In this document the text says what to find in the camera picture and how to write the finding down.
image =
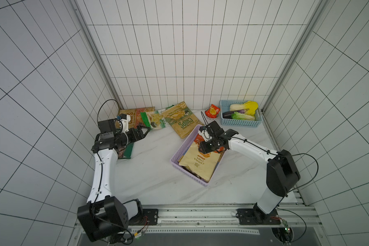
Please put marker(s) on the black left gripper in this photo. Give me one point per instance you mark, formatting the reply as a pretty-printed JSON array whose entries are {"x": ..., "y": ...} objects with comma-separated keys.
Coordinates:
[{"x": 135, "y": 136}]

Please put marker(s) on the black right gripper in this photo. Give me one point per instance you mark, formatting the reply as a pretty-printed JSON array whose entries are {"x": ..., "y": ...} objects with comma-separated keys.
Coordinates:
[{"x": 211, "y": 139}]

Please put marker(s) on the beige cassava chips bag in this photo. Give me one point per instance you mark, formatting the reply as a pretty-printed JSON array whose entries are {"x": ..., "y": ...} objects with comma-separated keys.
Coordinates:
[{"x": 202, "y": 164}]

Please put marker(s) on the blue kettle chips bag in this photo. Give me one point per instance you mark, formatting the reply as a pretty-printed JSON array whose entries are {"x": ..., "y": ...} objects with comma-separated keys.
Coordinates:
[{"x": 186, "y": 170}]

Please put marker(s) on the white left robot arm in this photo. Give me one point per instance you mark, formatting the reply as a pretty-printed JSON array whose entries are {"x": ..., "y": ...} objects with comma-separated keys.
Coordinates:
[{"x": 104, "y": 215}]

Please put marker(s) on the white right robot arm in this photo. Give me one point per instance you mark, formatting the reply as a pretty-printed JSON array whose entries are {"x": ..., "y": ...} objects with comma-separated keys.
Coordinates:
[{"x": 281, "y": 172}]

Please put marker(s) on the red kettle chips bag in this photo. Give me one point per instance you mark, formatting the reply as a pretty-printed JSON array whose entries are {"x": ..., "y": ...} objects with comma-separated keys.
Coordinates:
[{"x": 135, "y": 117}]

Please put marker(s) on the green white chips bag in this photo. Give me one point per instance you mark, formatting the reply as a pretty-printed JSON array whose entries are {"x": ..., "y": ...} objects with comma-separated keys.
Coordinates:
[{"x": 154, "y": 119}]

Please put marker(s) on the green Real chips bag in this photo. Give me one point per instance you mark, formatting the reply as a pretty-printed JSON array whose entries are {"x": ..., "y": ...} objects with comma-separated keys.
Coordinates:
[{"x": 125, "y": 152}]

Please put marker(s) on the blue plastic basket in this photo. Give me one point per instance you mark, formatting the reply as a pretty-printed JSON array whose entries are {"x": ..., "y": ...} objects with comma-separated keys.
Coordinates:
[{"x": 225, "y": 104}]

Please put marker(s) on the purple plastic basket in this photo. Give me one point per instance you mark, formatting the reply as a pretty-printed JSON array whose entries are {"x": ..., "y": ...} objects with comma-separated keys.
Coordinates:
[{"x": 182, "y": 150}]

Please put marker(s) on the green kettle chips bag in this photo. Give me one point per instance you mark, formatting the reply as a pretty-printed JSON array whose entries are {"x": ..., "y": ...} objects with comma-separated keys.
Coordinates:
[{"x": 181, "y": 119}]

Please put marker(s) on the purple toy eggplant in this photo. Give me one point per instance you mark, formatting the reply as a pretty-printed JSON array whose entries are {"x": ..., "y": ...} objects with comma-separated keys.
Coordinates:
[{"x": 228, "y": 115}]

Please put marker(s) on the red snack cup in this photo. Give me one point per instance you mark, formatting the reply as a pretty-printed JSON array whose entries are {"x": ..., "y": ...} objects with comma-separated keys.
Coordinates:
[{"x": 213, "y": 111}]

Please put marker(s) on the green toy lettuce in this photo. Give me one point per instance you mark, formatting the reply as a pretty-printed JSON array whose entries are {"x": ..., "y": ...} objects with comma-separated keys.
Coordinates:
[{"x": 242, "y": 117}]

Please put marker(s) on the yellow toy cabbage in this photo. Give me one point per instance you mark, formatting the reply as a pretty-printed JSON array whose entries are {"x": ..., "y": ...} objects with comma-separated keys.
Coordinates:
[{"x": 250, "y": 107}]

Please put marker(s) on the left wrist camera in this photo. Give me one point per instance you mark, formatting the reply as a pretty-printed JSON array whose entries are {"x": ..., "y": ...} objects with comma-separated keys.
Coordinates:
[{"x": 124, "y": 120}]

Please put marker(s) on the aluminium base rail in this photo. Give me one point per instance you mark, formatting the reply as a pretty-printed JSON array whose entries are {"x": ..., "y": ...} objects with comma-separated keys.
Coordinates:
[{"x": 222, "y": 218}]

